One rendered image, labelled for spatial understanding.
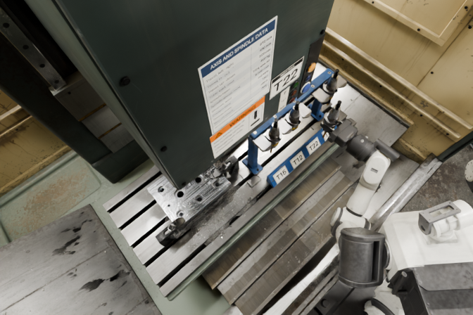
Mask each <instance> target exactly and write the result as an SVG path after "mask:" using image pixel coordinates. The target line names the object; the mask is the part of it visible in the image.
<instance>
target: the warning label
mask: <svg viewBox="0 0 473 315"><path fill-rule="evenodd" d="M264 104H265V96H263V97H262V98H261V99H260V100H258V101H257V102H256V103H254V104H253V105H252V106H251V107H249V108H248V109H246V110H245V111H244V112H242V114H240V115H239V116H237V117H236V118H235V119H233V120H232V121H231V122H230V123H228V124H227V125H225V126H224V127H223V128H221V130H219V131H218V132H216V133H215V134H213V135H212V136H211V137H210V143H211V146H212V149H213V155H214V158H216V157H217V156H219V155H220V154H221V153H223V152H224V151H225V150H227V149H228V148H229V147H230V146H231V145H233V144H234V143H235V142H237V141H238V140H239V139H240V138H241V137H242V136H244V135H245V134H247V133H248V132H249V131H250V130H252V128H254V127H255V126H257V125H258V124H259V123H261V122H262V121H263V112H264Z"/></svg>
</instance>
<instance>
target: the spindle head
mask: <svg viewBox="0 0 473 315"><path fill-rule="evenodd" d="M24 1H25V3H26V4H27V5H28V6H29V8H30V9H31V11H32V12H33V13H34V14H35V15H36V17H37V18H38V20H39V21H40V23H41V24H42V25H43V26H44V28H45V29H46V31H47V32H48V33H49V34H50V35H51V37H52V38H53V40H54V41H55V42H56V43H57V44H58V45H59V47H60V48H61V49H62V51H63V52H64V53H65V55H66V56H67V57H68V58H69V59H70V60H71V62H72V63H73V64H74V66H75V67H76V68H77V69H78V70H79V71H80V73H81V74H82V75H83V77H84V78H85V79H86V80H87V81H88V82H89V84H90V85H91V86H92V88H93V89H94V90H95V91H96V93H97V94H98V95H99V96H100V97H101V99H102V100H103V101H104V103H105V104H106V105H107V106H108V107H109V108H110V109H111V111H112V112H113V114H114V115H115V116H116V117H117V118H118V119H119V120H120V122H121V123H122V125H123V126H124V127H125V128H126V130H128V132H129V133H130V134H131V135H132V137H133V138H134V139H135V141H136V142H137V143H138V144H139V145H140V146H141V148H142V149H143V150H144V152H145V153H146V154H147V155H148V156H149V157H150V159H151V160H152V161H153V163H154V164H155V165H156V166H157V168H159V170H160V171H161V172H162V173H163V175H164V176H165V178H166V179H167V180H168V181H169V182H170V183H171V184H172V186H173V187H175V188H176V189H177V190H182V189H183V188H184V187H185V186H186V185H188V184H189V183H190V182H192V181H193V180H194V179H195V178H196V177H198V176H199V175H200V174H202V173H203V172H204V171H206V170H207V168H209V167H210V166H211V165H213V164H214V163H215V162H217V161H218V160H219V159H220V158H221V157H223V156H224V155H225V154H227V153H228V152H229V151H230V150H231V149H233V148H234V147H235V146H236V145H238V144H239V143H240V142H242V141H243V140H244V139H245V138H246V137H247V136H249V135H250V134H252V133H253V132H254V131H255V130H256V129H257V128H259V127H260V126H261V125H263V124H264V123H265V122H267V121H268V120H269V119H270V118H271V117H273V116H274V115H275V114H277V111H278V107H279V99H280V94H281V92H283V91H284V90H285V89H287V88H288V87H289V86H290V88H289V94H290V93H291V92H292V89H291V86H292V84H293V83H294V82H295V81H296V80H299V81H300V82H299V85H298V86H297V89H298V91H297V92H296V94H295V95H294V96H295V97H298V92H299V89H300V85H301V80H302V78H303V73H304V70H305V64H306V61H307V57H308V52H309V49H310V45H311V44H312V43H313V42H314V41H316V40H317V39H319V38H320V37H321V36H322V35H324V33H325V30H326V28H327V23H328V21H329V17H330V13H331V11H332V6H333V4H334V0H24ZM275 16H277V27H276V34H275V46H274V53H273V60H272V72H271V79H270V84H271V80H272V79H274V78H275V77H276V76H277V75H279V74H280V73H281V72H283V71H284V70H285V69H287V68H288V67H289V66H291V65H292V64H294V63H295V62H296V61H297V60H299V59H300V58H301V57H303V56H304V58H303V63H302V66H301V72H300V75H299V78H297V79H296V80H294V81H293V82H292V83H290V85H288V86H287V87H286V88H284V89H283V90H281V91H280V92H279V93H278V94H277V95H275V96H274V97H272V98H271V99H270V100H269V97H270V92H268V93H266V94H265V95H264V96H265V104H264V112H263V121H262V122H261V123H259V124H258V125H257V126H255V127H254V128H252V130H250V131H249V132H248V133H247V134H245V135H244V136H242V137H241V138H240V139H239V140H238V141H237V142H235V143H234V144H233V145H231V146H230V147H229V148H228V149H227V150H225V151H224V152H223V153H221V154H220V155H219V156H217V157H216V158H214V155H213V149H212V146H211V143H210V137H211V136H212V135H213V134H212V131H211V128H210V122H209V119H208V113H207V109H206V103H205V100H204V96H203V90H202V86H201V80H200V77H199V73H198V68H200V67H201V66H202V65H204V64H206V63H207V62H208V61H210V60H212V59H213V58H214V57H216V56H218V55H219V54H221V53H222V52H223V51H225V50H227V49H228V48H229V47H231V46H232V45H234V44H235V43H237V42H238V41H240V40H241V39H243V38H244V37H246V36H247V35H249V34H250V33H252V32H253V31H255V30H256V29H258V28H259V27H261V26H262V25H264V24H265V23H267V22H268V21H270V20H271V19H273V18H274V17H275ZM261 98H262V97H261ZM290 98H291V97H290V96H289V95H288V98H287V102H286V105H288V101H289V99H290ZM258 100H260V99H258ZM256 102H257V101H256ZM256 102H255V103H256ZM252 105H253V104H252ZM249 107H250V106H249ZM249 107H248V108H249ZM248 108H247V109H248ZM243 112H244V111H243ZM240 114H241V113H240ZM240 114H239V115H240ZM239 115H237V116H239ZM234 119H235V118H234ZM231 121H232V120H231ZM231 121H230V122H231ZM228 123H229V122H228ZM228 123H227V124H228ZM227 124H226V125H227ZM222 128H223V127H222ZM219 130H220V129H219ZM219 130H218V131H219Z"/></svg>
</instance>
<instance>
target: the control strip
mask: <svg viewBox="0 0 473 315"><path fill-rule="evenodd" d="M324 37H325V34H324V35H322V36H321V37H320V38H319V39H317V40H316V41H314V42H313V43H312V44H311V45H310V50H309V53H308V58H307V61H306V64H305V70H304V73H303V78H302V80H301V85H300V89H299V92H298V97H297V99H298V98H300V97H301V96H302V95H303V94H304V93H302V90H303V87H304V86H305V85H306V84H308V83H311V81H312V78H313V74H314V71H315V69H314V70H313V71H312V72H308V68H309V67H310V66H311V65H312V64H313V63H315V64H317V60H318V58H319V54H320V51H321V48H322V44H323V41H324ZM309 75H311V78H310V79H309V80H308V81H306V79H307V77H308V76H309ZM297 82H300V81H299V80H296V81H295V82H294V83H293V84H292V86H291V89H292V92H291V93H290V94H289V96H290V97H291V98H290V99H289V101H288V104H290V101H291V99H292V98H295V99H296V97H295V96H291V95H292V93H293V92H294V91H295V90H298V89H297V88H295V89H293V87H294V85H295V83H297Z"/></svg>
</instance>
